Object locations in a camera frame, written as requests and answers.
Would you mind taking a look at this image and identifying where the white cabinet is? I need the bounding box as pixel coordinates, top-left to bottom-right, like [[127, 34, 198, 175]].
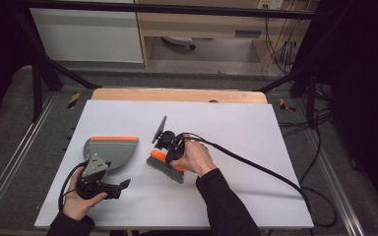
[[29, 7, 145, 64]]

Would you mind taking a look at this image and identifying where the thick black gripper cable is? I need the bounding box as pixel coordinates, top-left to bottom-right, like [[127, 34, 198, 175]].
[[178, 132, 313, 214]]

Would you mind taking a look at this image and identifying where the light wooden desk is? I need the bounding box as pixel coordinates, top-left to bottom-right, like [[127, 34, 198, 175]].
[[133, 0, 320, 73]]

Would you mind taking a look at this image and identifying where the white wall power outlet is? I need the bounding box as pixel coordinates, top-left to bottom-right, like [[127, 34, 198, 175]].
[[257, 0, 285, 11]]

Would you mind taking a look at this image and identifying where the grey dustpan with orange edge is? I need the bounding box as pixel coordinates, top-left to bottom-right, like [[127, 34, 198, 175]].
[[83, 135, 140, 172]]

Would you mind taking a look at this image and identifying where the wooden table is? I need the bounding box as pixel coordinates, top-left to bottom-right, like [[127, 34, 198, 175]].
[[91, 88, 269, 105]]

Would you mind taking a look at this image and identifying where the black floor cable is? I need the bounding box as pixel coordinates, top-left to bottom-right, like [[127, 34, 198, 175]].
[[298, 107, 339, 228]]

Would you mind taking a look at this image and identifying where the person's left hand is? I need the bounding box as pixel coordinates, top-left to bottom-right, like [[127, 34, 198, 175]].
[[61, 166, 108, 221]]

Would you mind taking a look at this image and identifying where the office chair base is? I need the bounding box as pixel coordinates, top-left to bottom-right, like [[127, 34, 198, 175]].
[[161, 35, 198, 51]]

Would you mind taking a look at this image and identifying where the aluminium floor rail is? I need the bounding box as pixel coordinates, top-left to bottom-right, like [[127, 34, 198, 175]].
[[0, 92, 59, 228], [307, 131, 366, 236]]

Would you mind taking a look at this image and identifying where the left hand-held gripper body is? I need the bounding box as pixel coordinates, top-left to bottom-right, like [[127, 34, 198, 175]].
[[75, 153, 123, 201]]

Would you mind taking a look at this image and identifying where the black metal frame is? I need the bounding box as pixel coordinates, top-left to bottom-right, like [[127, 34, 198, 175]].
[[12, 0, 323, 130]]

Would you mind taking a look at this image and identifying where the bundle of hanging cables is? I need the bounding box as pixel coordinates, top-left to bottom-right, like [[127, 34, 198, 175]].
[[263, 15, 299, 75]]

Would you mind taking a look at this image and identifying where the orange brush with grey bristles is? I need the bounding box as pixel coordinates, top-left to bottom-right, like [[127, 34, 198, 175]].
[[146, 149, 186, 184]]

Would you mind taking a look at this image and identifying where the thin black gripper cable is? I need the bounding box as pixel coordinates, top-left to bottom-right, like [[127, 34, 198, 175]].
[[57, 159, 91, 211]]

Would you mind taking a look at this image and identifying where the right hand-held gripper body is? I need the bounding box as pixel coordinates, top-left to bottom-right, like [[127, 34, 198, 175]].
[[152, 115, 187, 164]]

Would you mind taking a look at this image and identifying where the white board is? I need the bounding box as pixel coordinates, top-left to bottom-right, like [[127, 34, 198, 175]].
[[33, 99, 315, 230]]

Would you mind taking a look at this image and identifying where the person's right hand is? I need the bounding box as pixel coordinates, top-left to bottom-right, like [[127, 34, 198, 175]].
[[169, 139, 219, 177]]

